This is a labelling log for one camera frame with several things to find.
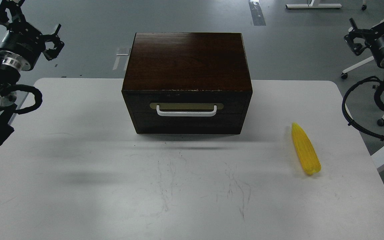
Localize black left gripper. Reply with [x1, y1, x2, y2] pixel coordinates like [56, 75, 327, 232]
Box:
[0, 0, 65, 71]

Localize yellow corn cob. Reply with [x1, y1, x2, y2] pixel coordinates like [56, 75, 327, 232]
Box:
[291, 122, 321, 176]

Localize wooden drawer with white handle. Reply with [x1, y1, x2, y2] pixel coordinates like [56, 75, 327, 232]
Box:
[130, 99, 249, 116]

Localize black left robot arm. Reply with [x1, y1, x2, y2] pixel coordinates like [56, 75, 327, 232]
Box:
[0, 0, 65, 146]

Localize dark wooden drawer cabinet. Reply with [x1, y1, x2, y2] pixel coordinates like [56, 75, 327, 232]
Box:
[122, 32, 253, 135]

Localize white desk leg base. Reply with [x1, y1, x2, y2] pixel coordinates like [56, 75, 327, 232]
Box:
[285, 0, 342, 9]

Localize white office chair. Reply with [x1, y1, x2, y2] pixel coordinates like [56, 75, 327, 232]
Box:
[341, 3, 384, 126]

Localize white floor tape marks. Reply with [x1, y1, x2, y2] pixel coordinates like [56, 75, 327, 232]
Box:
[112, 47, 131, 71]

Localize grey floor tape strip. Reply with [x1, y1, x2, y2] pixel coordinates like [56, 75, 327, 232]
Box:
[247, 0, 266, 26]

